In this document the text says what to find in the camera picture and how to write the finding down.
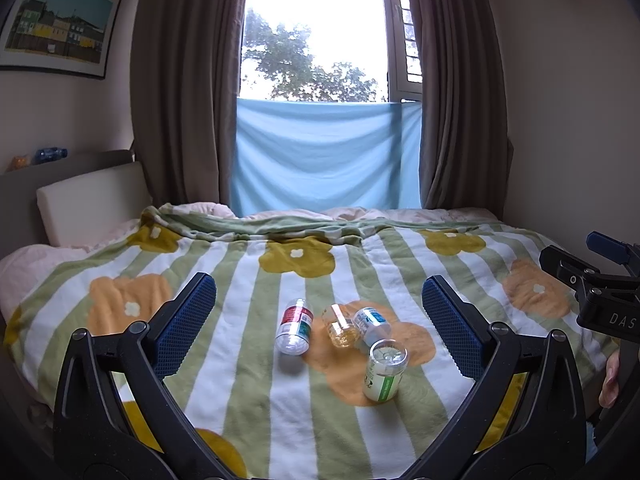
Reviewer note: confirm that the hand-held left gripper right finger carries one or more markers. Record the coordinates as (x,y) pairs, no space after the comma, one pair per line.
(450,329)

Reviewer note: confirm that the striped floral blanket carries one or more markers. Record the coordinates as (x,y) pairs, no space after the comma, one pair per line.
(250,285)

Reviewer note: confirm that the person's right hand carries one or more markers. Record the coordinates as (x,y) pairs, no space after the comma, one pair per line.
(611,380)

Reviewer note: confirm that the framed picture of houses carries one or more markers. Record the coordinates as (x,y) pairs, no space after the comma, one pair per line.
(55,15)

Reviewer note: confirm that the blue label plastic bottle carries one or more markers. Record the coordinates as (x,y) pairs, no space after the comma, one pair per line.
(372,324)

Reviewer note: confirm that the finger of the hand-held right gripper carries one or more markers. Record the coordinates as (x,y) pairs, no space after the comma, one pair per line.
(567,265)
(607,247)

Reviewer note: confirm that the blue plastic water bottle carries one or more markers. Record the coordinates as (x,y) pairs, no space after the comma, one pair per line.
(49,154)

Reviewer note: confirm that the orange snack bag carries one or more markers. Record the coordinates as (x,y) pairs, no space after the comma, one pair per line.
(20,161)

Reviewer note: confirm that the white headboard cushion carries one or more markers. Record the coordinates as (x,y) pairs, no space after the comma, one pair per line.
(95,205)

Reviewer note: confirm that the window frame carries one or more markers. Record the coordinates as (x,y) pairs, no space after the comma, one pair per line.
(402,35)

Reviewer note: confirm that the brown curtain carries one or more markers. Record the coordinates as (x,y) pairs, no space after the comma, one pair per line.
(460,85)
(192,85)

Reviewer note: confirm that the grey headboard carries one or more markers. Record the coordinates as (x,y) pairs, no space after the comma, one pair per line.
(20,200)

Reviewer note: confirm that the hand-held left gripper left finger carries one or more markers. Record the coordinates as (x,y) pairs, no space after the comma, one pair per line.
(186,324)

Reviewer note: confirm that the green label plastic bottle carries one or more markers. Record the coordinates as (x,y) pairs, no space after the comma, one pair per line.
(384,372)

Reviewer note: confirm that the light blue cloth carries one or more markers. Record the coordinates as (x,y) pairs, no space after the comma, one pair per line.
(325,155)

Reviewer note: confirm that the red label plastic bottle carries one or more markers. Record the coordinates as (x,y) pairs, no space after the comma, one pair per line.
(295,327)

